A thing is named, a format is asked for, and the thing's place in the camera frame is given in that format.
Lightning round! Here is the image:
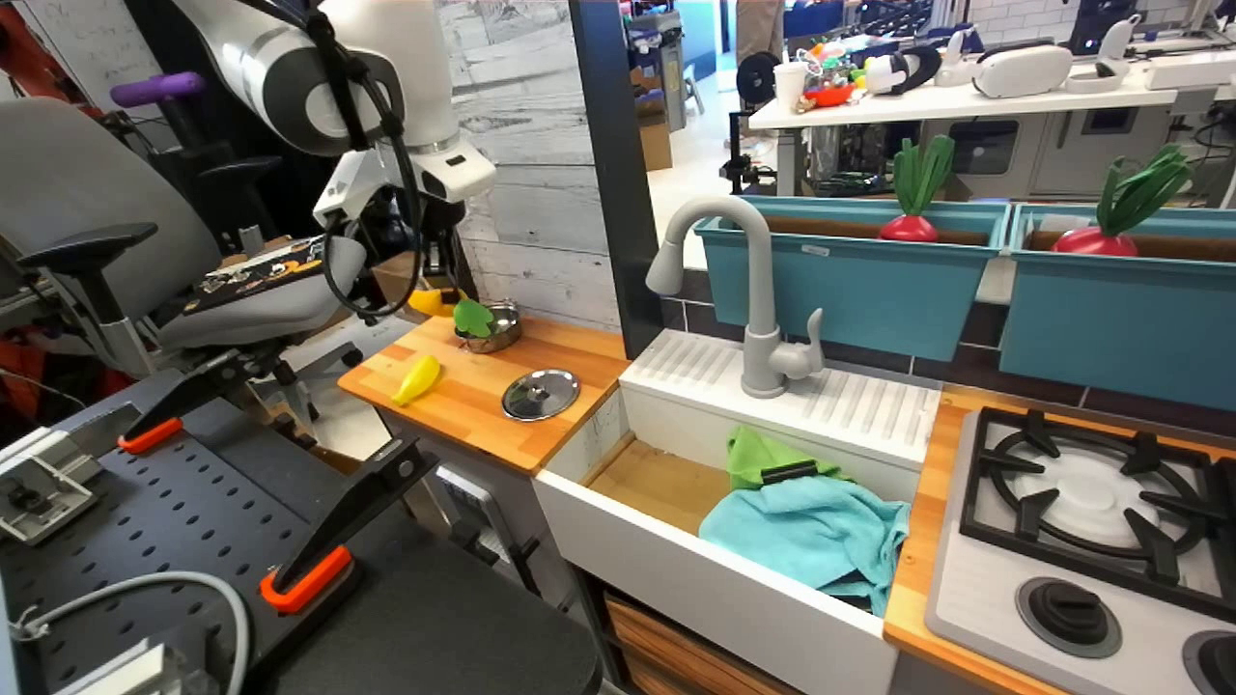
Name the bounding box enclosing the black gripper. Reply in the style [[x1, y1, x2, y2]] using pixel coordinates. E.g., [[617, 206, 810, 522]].
[[344, 178, 452, 312]]

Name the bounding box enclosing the yellow carrot plush toy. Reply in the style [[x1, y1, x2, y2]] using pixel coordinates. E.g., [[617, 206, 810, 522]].
[[403, 282, 502, 349]]

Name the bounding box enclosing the yellow banana toy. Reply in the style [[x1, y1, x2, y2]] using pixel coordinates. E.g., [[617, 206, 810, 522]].
[[391, 353, 448, 408]]

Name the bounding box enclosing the wooden counter top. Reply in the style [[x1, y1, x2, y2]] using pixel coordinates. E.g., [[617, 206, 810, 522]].
[[336, 311, 631, 479]]

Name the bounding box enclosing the grey toy faucet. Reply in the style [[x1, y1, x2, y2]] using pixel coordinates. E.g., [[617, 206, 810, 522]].
[[641, 192, 829, 403]]

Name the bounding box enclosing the white toy sink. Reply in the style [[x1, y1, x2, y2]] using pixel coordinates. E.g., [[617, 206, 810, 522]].
[[532, 325, 946, 695]]

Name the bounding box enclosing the red radish toy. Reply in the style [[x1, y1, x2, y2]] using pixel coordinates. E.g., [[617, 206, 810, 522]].
[[875, 132, 958, 249], [1049, 142, 1192, 258]]

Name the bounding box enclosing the wooden stove counter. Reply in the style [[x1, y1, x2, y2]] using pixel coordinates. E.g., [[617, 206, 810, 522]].
[[881, 383, 1236, 695]]

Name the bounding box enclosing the grey toy stove top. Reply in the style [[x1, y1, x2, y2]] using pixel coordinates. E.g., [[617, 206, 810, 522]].
[[922, 405, 1236, 695]]

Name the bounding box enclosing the small metal bowl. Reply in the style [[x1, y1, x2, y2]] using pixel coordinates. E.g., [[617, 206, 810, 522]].
[[452, 303, 527, 356]]

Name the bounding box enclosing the grey wood-look back panel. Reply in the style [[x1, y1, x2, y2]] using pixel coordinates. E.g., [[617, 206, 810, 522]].
[[429, 0, 626, 338]]

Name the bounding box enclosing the small dark bowl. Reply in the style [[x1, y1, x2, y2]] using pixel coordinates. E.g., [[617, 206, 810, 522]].
[[499, 367, 582, 424]]

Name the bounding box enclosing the grey office chair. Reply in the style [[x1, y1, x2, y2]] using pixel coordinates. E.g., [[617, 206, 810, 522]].
[[0, 97, 377, 380]]

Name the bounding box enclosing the black pegboard table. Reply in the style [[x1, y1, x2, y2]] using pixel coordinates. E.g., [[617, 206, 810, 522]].
[[0, 383, 610, 695]]

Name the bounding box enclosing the green cloth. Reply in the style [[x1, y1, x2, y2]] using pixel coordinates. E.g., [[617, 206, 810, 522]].
[[724, 423, 846, 493]]

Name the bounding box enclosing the grey electrical box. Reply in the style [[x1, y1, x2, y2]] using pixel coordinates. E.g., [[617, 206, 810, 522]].
[[0, 423, 102, 549]]

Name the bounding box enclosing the teal planter box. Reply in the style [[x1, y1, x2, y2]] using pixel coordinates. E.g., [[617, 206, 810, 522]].
[[696, 191, 1016, 367], [995, 201, 1236, 419]]

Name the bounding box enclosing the teal cloth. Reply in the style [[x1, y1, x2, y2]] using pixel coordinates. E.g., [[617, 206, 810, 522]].
[[696, 474, 911, 620]]

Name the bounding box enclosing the white background table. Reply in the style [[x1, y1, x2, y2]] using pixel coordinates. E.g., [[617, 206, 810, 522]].
[[744, 52, 1236, 199]]

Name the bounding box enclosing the black frame post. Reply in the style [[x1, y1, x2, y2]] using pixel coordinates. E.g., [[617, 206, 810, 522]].
[[568, 0, 669, 365]]

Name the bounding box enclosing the black clamp orange handle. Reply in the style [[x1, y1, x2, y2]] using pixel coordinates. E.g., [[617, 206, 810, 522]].
[[255, 435, 439, 620], [112, 349, 261, 460]]

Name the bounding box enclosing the purple handle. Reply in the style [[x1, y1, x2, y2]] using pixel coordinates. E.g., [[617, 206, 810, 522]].
[[108, 69, 210, 111]]

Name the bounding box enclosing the grey cable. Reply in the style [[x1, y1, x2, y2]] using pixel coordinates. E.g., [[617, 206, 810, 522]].
[[13, 567, 255, 695]]

